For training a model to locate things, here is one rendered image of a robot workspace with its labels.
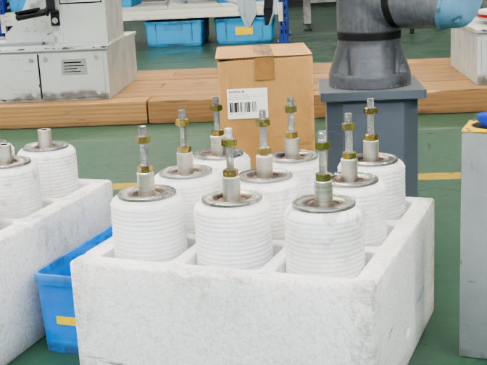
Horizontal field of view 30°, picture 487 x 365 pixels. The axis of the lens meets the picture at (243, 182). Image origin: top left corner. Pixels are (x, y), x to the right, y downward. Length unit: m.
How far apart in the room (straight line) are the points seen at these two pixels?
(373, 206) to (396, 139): 0.49
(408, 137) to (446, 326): 0.41
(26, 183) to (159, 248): 0.33
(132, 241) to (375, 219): 0.31
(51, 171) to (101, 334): 0.40
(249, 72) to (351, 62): 0.64
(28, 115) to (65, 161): 1.70
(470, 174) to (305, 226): 0.26
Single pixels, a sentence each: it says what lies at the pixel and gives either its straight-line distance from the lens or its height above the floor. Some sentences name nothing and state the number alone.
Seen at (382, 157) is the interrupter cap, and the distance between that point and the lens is 1.32.
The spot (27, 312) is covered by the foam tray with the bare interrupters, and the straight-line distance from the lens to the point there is 1.37.
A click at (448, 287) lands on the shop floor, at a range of 1.53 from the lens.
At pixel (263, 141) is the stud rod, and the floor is 0.30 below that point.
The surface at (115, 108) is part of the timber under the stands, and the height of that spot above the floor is 0.06.
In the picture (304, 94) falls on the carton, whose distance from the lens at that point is 2.26.
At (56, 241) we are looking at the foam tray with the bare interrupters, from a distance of 1.42.
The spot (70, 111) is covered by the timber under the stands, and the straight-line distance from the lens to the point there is 3.15.
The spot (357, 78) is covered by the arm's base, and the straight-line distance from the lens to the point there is 1.64.
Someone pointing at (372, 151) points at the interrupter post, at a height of 0.27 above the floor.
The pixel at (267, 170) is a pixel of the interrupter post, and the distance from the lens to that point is 1.22.
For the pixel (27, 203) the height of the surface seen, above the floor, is 0.20.
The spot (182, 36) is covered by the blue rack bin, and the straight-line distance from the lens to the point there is 5.80.
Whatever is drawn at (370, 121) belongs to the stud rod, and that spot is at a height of 0.31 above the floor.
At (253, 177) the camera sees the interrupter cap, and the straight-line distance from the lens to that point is 1.23.
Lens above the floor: 0.54
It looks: 14 degrees down
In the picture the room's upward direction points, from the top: 3 degrees counter-clockwise
